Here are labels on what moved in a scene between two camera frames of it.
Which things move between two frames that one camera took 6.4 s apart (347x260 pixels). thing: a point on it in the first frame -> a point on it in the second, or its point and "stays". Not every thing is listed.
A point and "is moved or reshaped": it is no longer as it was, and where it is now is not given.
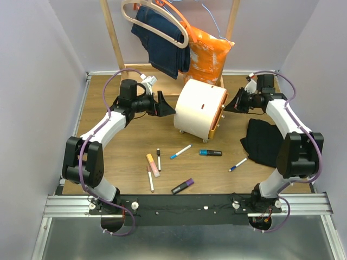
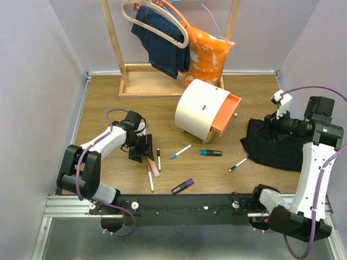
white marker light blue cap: [184, 149] stays
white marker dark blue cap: [235, 167] stays
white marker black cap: [159, 159] stays
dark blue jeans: [165, 56] stays
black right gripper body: [248, 100] -> [282, 127]
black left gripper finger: [161, 99] -> [149, 153]
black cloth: [262, 142] stays
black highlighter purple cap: [187, 183] stays
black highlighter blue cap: [209, 152] stays
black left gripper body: [146, 103] -> [139, 142]
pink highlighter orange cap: [153, 164] stays
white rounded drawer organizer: [198, 108] is moved or reshaped
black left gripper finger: [162, 108] -> [135, 154]
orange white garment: [208, 55] stays
